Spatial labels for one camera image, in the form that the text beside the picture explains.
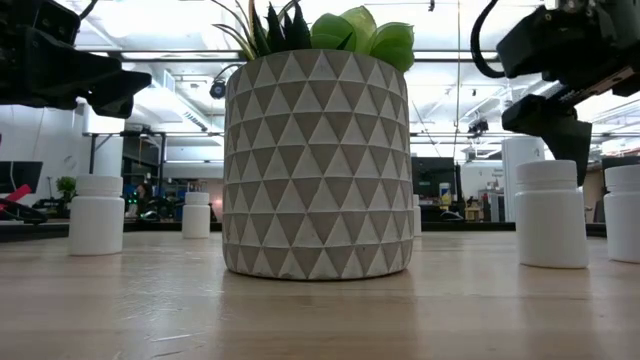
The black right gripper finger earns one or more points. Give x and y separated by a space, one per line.
565 130
631 86

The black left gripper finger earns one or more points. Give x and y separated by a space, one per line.
117 85

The white plastic pill bottle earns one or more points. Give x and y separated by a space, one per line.
625 225
196 220
417 220
550 225
96 220

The black computer monitor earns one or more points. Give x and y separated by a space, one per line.
620 161
20 176
434 172

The black metal rack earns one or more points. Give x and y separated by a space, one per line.
92 152

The small green potted plant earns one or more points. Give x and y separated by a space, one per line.
66 184

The long-leaved artificial air plant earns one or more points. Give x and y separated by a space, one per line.
245 47

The yellow blue spray can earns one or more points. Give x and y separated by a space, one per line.
445 192

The dark green spiky succulent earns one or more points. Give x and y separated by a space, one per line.
275 35

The light green rosette succulent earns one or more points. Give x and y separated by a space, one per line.
390 45

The grey triangle-pattern concrete planter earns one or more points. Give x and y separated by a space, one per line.
320 165

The black ceiling camera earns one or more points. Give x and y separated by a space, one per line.
218 90

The black metal rig frame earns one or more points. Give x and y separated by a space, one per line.
465 226

